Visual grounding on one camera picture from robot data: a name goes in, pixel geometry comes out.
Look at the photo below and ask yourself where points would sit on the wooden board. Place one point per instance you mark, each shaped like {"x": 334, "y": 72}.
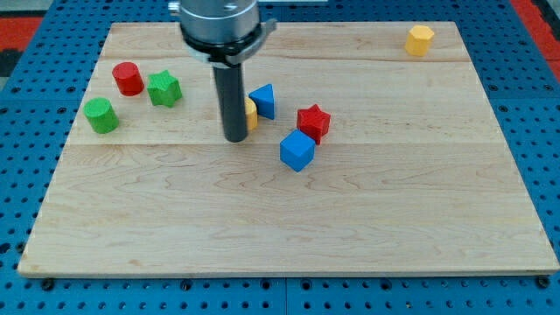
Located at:
{"x": 413, "y": 179}

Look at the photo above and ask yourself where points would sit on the red star block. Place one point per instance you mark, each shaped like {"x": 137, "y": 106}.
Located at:
{"x": 314, "y": 122}

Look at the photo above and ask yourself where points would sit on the red cylinder block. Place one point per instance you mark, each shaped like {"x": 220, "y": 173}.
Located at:
{"x": 128, "y": 78}

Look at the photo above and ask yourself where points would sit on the green cylinder block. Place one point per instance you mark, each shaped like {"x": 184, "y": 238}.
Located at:
{"x": 101, "y": 115}

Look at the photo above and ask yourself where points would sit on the blue triangle block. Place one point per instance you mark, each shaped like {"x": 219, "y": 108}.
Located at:
{"x": 265, "y": 102}

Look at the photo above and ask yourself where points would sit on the yellow hexagon block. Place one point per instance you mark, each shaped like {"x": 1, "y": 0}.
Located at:
{"x": 419, "y": 39}

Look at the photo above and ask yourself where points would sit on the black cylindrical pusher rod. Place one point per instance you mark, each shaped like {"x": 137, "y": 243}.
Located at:
{"x": 230, "y": 90}

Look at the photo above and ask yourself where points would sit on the green star block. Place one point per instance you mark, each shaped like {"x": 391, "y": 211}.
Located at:
{"x": 164, "y": 89}

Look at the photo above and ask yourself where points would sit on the blue cube block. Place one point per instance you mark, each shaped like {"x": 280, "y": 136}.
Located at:
{"x": 297, "y": 150}

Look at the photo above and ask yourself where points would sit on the yellow heart block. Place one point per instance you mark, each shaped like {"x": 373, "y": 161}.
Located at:
{"x": 251, "y": 114}

